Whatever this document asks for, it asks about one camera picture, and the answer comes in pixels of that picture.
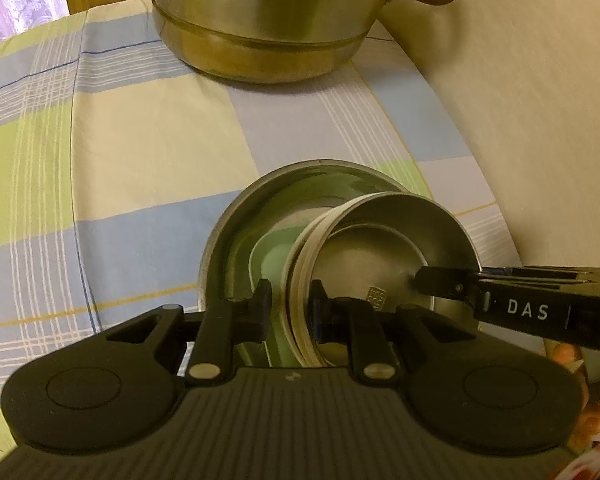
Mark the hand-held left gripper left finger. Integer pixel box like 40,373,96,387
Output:
97,279,273,387

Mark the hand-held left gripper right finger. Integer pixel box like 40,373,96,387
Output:
307,280,481,383

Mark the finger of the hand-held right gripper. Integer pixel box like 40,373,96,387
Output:
497,264,595,281
412,266,487,302

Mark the green square plate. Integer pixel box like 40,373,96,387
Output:
247,227,312,368

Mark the cream ribbed bowl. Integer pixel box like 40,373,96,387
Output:
286,192,481,367

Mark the shallow steel plate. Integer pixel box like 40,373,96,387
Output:
197,161,423,368

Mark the steel bowl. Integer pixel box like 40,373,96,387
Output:
310,194,481,366

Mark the person's right hand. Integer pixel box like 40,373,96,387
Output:
550,342,600,453

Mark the red white cloth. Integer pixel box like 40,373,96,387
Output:
555,420,600,480

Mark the checked pastel tablecloth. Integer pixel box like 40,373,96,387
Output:
0,0,526,461

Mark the stacked steel steamer pot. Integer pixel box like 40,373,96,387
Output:
147,0,459,85

